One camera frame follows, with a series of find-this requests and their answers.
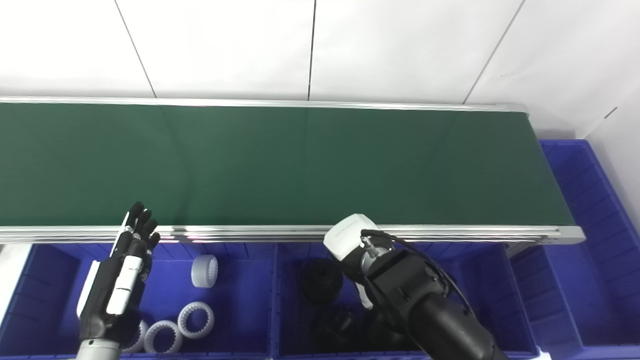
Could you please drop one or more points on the blue bin with black parts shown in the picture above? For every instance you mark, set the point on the blue bin with black parts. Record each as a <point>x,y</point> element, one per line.
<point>495,300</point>

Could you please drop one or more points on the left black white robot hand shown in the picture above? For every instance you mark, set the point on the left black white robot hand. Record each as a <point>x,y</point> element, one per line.
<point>110,290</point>

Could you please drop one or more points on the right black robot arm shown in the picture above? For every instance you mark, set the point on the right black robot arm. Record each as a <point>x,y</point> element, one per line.
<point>430,310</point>

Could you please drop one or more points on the green conveyor belt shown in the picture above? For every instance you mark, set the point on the green conveyor belt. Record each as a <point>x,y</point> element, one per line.
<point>250,233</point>
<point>300,165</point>

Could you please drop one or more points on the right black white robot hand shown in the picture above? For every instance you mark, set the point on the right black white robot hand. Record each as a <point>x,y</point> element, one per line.
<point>347,235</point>

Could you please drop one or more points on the blue bin with white parts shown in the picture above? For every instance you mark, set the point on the blue bin with white parts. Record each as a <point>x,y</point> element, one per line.
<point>240,300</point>

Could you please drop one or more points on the empty blue bin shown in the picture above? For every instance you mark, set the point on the empty blue bin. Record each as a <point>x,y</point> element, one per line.
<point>570,285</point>

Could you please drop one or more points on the white toothed cylinder part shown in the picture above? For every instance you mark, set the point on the white toothed cylinder part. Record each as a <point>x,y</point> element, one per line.
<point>204,271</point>

